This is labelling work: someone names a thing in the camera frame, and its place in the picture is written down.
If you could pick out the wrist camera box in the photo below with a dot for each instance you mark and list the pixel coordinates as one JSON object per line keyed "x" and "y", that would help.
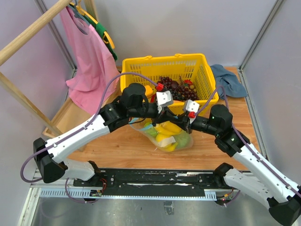
{"x": 190, "y": 109}
{"x": 164, "y": 99}

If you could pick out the large yellow lemon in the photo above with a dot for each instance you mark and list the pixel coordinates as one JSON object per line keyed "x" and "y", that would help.
{"x": 165, "y": 142}

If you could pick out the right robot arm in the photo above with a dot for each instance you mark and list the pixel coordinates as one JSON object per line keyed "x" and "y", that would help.
{"x": 275, "y": 191}

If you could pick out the wooden clothes rack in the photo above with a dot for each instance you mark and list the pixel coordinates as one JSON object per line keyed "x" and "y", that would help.
{"x": 8, "y": 51}

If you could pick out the dark grape bunch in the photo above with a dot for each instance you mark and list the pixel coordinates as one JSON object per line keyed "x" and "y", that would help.
{"x": 185, "y": 93}

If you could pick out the clear zip top bag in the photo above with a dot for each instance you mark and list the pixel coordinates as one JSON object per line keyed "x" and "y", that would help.
{"x": 142, "y": 125}

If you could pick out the green custard apple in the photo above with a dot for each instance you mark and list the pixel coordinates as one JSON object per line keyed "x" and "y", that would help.
{"x": 151, "y": 132}

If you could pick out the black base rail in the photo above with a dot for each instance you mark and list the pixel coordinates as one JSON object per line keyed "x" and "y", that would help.
{"x": 154, "y": 183}

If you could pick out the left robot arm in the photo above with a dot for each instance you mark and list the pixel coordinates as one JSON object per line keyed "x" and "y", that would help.
{"x": 51, "y": 156}

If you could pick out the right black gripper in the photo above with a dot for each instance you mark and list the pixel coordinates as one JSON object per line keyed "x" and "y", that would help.
{"x": 184, "y": 122}

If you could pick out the blue crumpled cloth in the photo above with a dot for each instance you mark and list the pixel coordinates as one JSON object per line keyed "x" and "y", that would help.
{"x": 232, "y": 86}

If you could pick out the yellow plastic basket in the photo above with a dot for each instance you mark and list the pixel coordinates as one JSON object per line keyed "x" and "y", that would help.
{"x": 193, "y": 67}

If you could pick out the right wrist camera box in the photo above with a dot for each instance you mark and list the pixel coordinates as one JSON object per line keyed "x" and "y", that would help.
{"x": 190, "y": 109}

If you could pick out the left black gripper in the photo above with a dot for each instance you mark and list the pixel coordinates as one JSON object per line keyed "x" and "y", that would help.
{"x": 167, "y": 115}

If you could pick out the yellow mango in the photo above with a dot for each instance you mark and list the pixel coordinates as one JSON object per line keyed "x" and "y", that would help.
{"x": 168, "y": 128}

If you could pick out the green clothes hanger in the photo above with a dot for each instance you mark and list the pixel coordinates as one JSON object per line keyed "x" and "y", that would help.
{"x": 72, "y": 5}

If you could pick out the yellow clothes hanger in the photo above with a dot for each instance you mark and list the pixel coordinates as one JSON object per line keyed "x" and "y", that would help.
{"x": 89, "y": 11}

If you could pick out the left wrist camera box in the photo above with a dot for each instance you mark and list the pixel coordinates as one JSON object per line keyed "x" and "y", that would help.
{"x": 164, "y": 99}

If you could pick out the purple grape bunch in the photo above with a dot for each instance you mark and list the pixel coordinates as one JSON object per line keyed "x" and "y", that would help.
{"x": 168, "y": 83}

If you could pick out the pink hanging shirt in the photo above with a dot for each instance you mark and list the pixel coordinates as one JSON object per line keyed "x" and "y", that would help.
{"x": 95, "y": 64}

